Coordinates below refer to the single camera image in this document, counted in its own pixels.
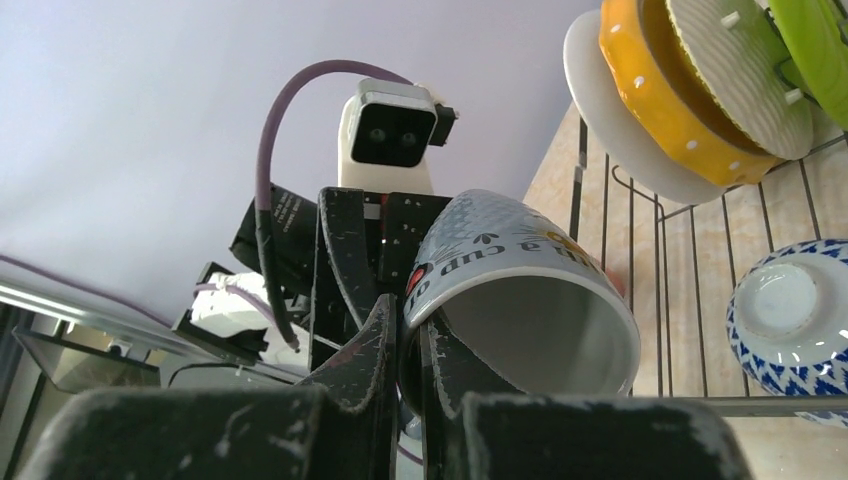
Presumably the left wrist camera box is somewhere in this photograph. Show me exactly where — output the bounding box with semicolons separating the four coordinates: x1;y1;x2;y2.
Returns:
337;78;459;195

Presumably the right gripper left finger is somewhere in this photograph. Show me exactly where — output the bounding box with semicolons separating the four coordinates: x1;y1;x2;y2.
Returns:
20;294;398;479

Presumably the black wire dish rack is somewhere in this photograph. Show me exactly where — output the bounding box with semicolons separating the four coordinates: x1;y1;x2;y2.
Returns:
563;115;847;417

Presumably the orange patterned bowl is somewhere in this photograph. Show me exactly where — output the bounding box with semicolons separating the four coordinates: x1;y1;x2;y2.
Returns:
725;239;847;397

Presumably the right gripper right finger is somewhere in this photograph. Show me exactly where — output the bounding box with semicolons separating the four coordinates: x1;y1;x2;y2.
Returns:
421;317;752;479

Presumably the woven bamboo tray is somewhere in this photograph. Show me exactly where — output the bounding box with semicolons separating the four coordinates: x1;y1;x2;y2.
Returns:
665;0;814;160

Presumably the yellow dotted plate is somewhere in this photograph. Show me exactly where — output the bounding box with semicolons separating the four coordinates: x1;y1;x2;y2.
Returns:
599;0;777;187

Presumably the white plate green red rim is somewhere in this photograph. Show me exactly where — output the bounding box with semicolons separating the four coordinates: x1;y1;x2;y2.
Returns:
563;10;724;205

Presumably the grey printed mug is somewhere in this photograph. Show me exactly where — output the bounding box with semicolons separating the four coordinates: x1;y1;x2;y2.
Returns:
398;190;641;412

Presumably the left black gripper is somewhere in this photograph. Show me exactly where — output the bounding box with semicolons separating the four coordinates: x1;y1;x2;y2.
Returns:
270;186;449;370

